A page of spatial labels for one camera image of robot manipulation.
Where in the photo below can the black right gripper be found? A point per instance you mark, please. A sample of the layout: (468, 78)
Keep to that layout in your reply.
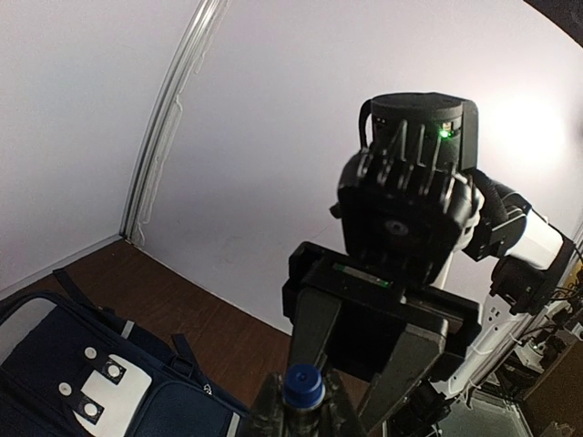
(352, 318)

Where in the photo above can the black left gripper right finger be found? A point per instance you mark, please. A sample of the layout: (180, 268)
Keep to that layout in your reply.
(338, 417)

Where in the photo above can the navy blue student backpack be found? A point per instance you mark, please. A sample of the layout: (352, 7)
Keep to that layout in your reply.
(71, 368)

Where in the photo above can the aluminium right corner post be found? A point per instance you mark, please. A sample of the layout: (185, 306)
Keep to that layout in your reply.
(165, 117)

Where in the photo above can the blue white marker horizontal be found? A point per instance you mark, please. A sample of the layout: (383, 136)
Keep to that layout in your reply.
(303, 393)

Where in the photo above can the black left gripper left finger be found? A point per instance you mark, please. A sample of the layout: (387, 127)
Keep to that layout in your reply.
(267, 416)

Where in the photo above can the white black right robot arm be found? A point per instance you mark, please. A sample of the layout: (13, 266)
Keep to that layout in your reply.
(443, 271)

